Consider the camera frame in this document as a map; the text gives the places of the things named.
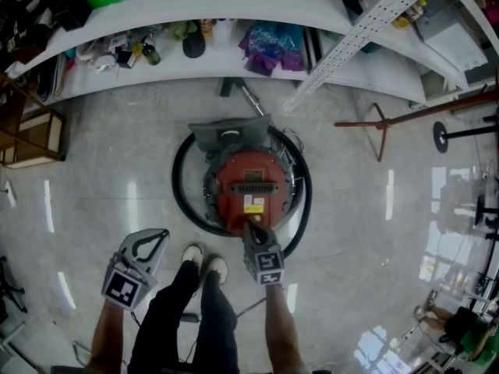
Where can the red vacuum cleaner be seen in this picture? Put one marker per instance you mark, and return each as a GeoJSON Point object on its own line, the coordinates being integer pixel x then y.
{"type": "Point", "coordinates": [249, 173]}

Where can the red-brown pole stand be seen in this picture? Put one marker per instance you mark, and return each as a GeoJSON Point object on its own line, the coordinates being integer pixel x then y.
{"type": "Point", "coordinates": [421, 115]}

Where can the yellow lidded jar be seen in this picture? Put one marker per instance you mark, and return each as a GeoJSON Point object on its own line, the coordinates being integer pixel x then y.
{"type": "Point", "coordinates": [409, 16]}

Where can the white shelving unit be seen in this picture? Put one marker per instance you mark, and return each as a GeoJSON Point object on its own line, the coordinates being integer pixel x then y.
{"type": "Point", "coordinates": [195, 74]}

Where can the person's white shoe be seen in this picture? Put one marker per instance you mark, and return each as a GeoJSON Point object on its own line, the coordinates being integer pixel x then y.
{"type": "Point", "coordinates": [193, 253]}
{"type": "Point", "coordinates": [218, 267]}

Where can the grey cardboard box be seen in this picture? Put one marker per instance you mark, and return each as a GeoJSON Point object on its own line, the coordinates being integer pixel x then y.
{"type": "Point", "coordinates": [448, 37]}

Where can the person's right forearm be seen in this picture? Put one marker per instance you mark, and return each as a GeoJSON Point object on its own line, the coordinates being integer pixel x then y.
{"type": "Point", "coordinates": [282, 325]}

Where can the black boxes on shelf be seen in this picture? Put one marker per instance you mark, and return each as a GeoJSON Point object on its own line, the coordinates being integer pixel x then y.
{"type": "Point", "coordinates": [39, 18]}

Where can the black pedestal stand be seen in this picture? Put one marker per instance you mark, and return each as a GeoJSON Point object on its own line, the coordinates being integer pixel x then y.
{"type": "Point", "coordinates": [482, 209]}

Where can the purple and blue glitter bags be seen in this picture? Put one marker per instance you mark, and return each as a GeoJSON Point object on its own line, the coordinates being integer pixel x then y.
{"type": "Point", "coordinates": [273, 47]}

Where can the person's right leg black trousers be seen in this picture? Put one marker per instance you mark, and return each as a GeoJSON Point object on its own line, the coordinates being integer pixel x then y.
{"type": "Point", "coordinates": [216, 325]}

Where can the dark green bottle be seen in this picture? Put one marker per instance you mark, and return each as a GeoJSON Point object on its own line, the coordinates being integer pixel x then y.
{"type": "Point", "coordinates": [151, 55]}

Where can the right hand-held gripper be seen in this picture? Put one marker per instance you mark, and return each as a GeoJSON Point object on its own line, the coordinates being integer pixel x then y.
{"type": "Point", "coordinates": [269, 266]}

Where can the person's right white shoe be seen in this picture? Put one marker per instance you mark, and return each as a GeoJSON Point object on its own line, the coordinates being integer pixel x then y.
{"type": "Point", "coordinates": [218, 267]}

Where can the white perforated shelf post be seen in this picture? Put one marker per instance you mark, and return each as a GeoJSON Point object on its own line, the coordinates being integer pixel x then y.
{"type": "Point", "coordinates": [351, 37]}

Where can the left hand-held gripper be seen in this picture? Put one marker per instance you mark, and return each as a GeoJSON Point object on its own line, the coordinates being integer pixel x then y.
{"type": "Point", "coordinates": [124, 288]}

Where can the black chair base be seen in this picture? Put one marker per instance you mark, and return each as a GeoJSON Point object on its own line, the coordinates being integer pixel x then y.
{"type": "Point", "coordinates": [9, 286]}

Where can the black vacuum brush head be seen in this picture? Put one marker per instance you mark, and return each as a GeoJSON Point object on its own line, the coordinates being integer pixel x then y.
{"type": "Point", "coordinates": [231, 86]}

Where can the white plastic wrapped item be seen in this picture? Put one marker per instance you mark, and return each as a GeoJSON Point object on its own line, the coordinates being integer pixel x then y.
{"type": "Point", "coordinates": [97, 58]}

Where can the person's leg black trousers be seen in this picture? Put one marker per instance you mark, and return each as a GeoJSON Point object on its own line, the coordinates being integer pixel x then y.
{"type": "Point", "coordinates": [216, 325]}
{"type": "Point", "coordinates": [163, 322]}

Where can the person's left leg black trousers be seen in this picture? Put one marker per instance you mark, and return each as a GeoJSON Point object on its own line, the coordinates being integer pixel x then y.
{"type": "Point", "coordinates": [163, 322]}

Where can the black cap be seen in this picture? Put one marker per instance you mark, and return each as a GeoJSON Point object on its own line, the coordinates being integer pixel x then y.
{"type": "Point", "coordinates": [193, 47]}

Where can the person's left forearm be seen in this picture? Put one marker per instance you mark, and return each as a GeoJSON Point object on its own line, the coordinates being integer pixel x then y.
{"type": "Point", "coordinates": [107, 337]}

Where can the small black box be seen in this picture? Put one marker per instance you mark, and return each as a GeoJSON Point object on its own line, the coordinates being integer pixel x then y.
{"type": "Point", "coordinates": [125, 58]}

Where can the brown jar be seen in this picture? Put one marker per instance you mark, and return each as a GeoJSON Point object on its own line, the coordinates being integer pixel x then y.
{"type": "Point", "coordinates": [206, 27]}

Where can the wooden side cabinet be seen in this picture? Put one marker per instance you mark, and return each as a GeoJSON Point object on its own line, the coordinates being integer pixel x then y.
{"type": "Point", "coordinates": [35, 138]}

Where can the white plastic bottle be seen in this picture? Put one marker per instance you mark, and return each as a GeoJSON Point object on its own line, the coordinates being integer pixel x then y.
{"type": "Point", "coordinates": [224, 33]}

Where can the metal vacuum tube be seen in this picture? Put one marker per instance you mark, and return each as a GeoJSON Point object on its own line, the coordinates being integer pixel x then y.
{"type": "Point", "coordinates": [253, 99]}

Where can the green cloth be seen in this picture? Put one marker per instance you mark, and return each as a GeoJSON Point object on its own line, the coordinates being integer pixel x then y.
{"type": "Point", "coordinates": [183, 30]}

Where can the black round-base stand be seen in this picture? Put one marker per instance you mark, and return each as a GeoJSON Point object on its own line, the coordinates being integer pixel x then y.
{"type": "Point", "coordinates": [441, 136]}

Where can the person's left white shoe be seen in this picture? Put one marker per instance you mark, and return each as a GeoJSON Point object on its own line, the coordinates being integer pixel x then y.
{"type": "Point", "coordinates": [193, 253]}

